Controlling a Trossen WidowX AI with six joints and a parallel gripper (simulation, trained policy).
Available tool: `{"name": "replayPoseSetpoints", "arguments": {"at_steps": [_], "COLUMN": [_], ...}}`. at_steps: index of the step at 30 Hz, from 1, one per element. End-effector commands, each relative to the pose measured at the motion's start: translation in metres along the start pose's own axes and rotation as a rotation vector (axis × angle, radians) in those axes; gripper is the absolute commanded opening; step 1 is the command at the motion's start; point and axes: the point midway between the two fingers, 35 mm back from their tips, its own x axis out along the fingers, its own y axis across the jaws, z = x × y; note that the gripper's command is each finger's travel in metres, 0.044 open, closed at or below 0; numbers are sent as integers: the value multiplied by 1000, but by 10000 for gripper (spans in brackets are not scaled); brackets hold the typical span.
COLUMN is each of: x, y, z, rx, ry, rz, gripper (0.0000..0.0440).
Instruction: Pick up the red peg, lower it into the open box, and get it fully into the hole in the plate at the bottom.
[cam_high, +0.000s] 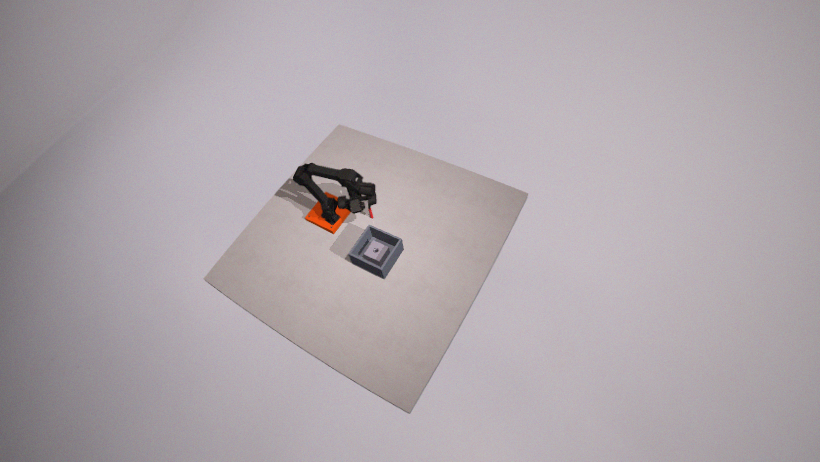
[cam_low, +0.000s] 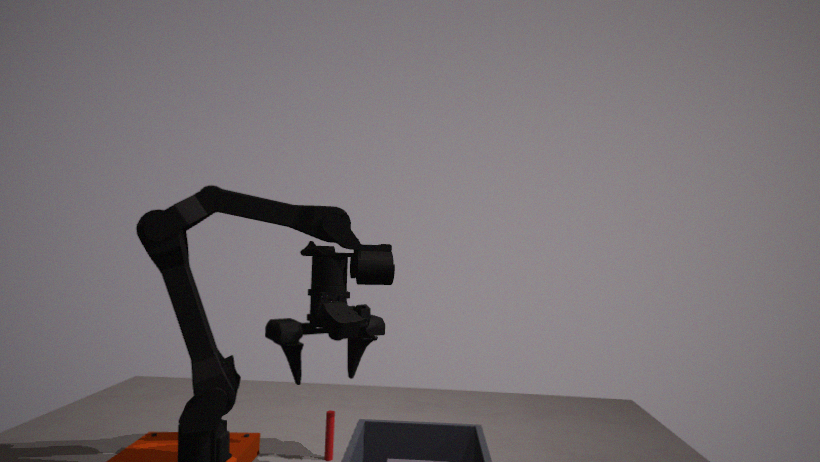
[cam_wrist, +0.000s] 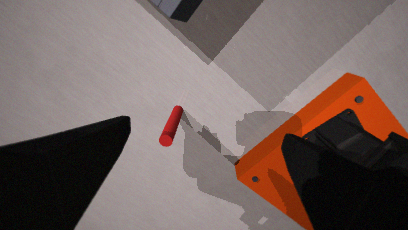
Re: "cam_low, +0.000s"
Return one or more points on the red peg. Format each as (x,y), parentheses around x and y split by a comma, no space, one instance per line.
(330,415)

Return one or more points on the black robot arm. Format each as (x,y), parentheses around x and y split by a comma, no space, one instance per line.
(202,434)

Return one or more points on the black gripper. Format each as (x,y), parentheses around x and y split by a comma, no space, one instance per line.
(287,332)

